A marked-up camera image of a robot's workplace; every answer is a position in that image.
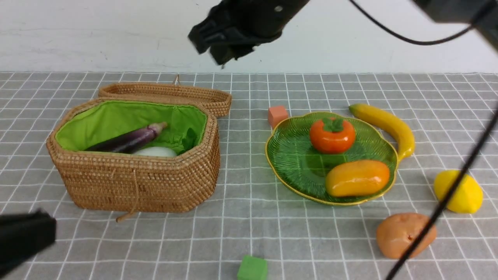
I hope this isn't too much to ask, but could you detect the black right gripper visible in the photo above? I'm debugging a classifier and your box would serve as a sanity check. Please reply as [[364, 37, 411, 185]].
[[188, 0, 308, 65]]

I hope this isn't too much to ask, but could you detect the white radish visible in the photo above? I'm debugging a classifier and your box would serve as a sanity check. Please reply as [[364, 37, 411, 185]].
[[132, 128, 199, 158]]

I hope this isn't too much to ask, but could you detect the orange persimmon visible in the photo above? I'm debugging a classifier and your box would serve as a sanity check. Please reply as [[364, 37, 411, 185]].
[[309, 117, 356, 154]]

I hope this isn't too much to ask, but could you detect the purple eggplant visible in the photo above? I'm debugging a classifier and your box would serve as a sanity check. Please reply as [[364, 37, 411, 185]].
[[85, 122, 168, 154]]

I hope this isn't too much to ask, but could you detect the orange yellow mango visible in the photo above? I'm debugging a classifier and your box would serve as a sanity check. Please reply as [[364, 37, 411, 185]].
[[325, 159, 391, 197]]

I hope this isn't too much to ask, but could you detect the yellow banana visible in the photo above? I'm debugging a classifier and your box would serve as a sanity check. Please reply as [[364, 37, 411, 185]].
[[349, 103, 416, 162]]

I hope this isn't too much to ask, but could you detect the brown potato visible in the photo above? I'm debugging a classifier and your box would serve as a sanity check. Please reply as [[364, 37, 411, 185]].
[[376, 212, 430, 259]]

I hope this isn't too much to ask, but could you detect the yellow lemon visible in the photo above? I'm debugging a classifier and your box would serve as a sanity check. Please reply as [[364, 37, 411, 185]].
[[433, 170, 483, 214]]

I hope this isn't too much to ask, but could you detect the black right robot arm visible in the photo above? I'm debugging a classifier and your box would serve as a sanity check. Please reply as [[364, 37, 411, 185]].
[[188, 0, 497, 66]]

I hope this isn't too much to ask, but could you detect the woven wicker basket lid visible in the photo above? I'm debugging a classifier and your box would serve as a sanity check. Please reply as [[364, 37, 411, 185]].
[[98, 74, 232, 117]]

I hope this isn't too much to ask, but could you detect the orange foam cube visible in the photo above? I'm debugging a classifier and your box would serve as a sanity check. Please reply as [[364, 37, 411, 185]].
[[267, 106, 289, 129]]

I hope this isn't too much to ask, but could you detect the green glass leaf plate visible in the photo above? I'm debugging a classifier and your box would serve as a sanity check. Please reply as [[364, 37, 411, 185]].
[[265, 112, 398, 206]]

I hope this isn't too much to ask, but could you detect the woven wicker basket green lining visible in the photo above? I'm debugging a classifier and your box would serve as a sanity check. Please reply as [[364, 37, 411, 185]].
[[46, 98, 221, 213]]

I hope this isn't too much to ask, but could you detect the grey checkered tablecloth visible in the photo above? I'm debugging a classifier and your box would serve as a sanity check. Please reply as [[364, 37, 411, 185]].
[[0, 72, 497, 280]]

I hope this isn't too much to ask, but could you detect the green foam cube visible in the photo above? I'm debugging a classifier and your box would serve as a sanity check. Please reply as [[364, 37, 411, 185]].
[[237, 255, 268, 280]]

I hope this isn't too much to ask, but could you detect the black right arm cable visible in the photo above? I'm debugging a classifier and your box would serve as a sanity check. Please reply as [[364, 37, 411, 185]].
[[348, 0, 498, 280]]

